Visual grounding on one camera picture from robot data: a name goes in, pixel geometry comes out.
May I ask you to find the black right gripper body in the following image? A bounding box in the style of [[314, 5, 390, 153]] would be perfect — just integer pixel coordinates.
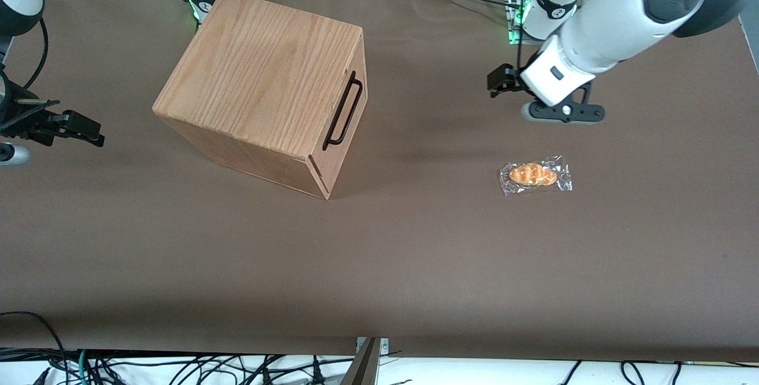
[[0, 69, 60, 146]]

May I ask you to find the black metal drawer handle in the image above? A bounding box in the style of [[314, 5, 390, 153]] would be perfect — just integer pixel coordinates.
[[322, 71, 363, 151]]

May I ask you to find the wooden drawer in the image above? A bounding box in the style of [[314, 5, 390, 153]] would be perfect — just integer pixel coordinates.
[[308, 28, 368, 189]]

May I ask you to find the wooden drawer cabinet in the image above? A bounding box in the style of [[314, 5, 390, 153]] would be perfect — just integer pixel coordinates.
[[152, 0, 368, 201]]

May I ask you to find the bread roll in clear wrapper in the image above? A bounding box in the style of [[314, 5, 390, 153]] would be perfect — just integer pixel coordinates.
[[498, 155, 574, 197]]

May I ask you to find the brown table cover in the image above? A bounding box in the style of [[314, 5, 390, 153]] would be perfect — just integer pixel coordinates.
[[0, 0, 759, 363]]

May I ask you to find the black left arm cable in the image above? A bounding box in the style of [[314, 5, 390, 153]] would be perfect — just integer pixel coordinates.
[[517, 0, 537, 74]]

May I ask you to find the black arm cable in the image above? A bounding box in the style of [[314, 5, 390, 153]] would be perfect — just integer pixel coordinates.
[[517, 0, 537, 74], [23, 16, 49, 90]]

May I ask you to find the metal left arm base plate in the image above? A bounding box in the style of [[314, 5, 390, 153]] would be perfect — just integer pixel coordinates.
[[506, 0, 549, 46]]

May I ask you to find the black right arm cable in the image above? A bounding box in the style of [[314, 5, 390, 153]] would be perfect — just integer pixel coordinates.
[[23, 16, 49, 90]]

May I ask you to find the black looped cable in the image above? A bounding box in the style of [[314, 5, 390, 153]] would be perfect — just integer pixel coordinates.
[[0, 311, 67, 374]]

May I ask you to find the aluminium frame strut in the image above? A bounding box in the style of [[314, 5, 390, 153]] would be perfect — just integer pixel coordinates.
[[341, 338, 390, 385]]

